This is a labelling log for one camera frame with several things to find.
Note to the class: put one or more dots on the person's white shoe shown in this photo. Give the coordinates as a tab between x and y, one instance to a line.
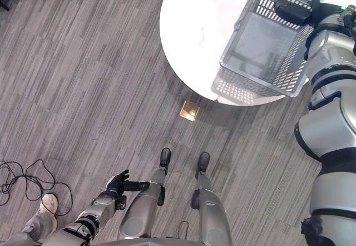
50	202

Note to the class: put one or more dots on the round white marble table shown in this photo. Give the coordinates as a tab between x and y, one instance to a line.
194	29

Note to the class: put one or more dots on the silver right robot leg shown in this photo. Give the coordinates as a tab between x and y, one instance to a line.
208	201

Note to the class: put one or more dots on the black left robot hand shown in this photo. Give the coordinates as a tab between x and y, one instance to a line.
116	184

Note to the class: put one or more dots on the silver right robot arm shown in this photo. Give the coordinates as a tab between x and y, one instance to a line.
332	90

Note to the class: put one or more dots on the silver left robot leg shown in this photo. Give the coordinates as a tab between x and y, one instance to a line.
144	201

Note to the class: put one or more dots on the brass floor socket plate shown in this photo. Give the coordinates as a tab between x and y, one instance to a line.
188	111

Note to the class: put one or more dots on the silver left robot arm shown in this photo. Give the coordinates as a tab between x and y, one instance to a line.
93	215

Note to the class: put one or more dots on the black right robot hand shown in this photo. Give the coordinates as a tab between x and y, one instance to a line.
292	9

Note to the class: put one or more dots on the silver robot leg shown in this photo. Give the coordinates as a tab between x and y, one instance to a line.
144	201
208	201

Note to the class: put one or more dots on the grey plastic shopping basket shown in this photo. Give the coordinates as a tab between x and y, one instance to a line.
264	43

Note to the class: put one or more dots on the person's leg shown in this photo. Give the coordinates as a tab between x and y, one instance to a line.
26	229

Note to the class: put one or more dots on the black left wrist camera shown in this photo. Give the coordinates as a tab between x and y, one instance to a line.
121	202

